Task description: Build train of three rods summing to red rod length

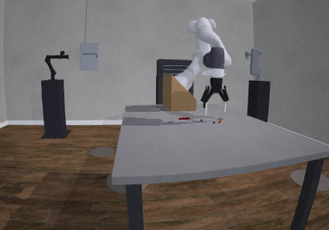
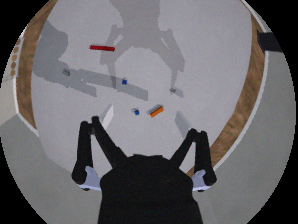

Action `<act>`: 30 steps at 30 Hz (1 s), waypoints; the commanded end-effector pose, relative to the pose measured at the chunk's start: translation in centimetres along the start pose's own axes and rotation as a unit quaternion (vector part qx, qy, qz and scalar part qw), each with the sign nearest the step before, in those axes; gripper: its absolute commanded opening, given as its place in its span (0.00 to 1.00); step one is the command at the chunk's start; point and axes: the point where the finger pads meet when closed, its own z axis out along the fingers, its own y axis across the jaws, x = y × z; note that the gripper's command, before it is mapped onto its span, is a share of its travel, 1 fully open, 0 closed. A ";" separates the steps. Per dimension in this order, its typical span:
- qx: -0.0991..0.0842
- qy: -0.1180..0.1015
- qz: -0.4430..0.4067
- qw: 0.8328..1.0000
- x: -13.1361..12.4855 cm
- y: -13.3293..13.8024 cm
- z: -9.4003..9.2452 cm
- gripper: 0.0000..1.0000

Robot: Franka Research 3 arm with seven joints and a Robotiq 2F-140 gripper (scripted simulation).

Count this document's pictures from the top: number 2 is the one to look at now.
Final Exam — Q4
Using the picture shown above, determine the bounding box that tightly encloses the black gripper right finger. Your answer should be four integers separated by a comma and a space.
158, 111, 217, 192

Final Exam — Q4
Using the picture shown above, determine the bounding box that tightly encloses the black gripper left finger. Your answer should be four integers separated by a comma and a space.
71, 104, 142, 191

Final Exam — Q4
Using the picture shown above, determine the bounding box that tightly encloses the dark red rod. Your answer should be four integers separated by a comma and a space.
90, 45, 115, 52

